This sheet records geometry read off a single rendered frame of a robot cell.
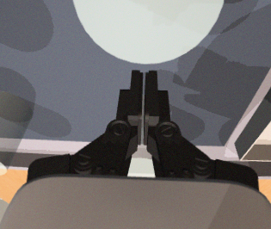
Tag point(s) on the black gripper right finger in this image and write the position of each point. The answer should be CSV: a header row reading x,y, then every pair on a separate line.
x,y
173,155

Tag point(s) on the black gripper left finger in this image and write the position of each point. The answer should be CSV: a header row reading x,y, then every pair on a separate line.
x,y
111,153

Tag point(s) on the shallow beige rectangular tray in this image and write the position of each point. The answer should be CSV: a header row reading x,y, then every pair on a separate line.
x,y
257,133

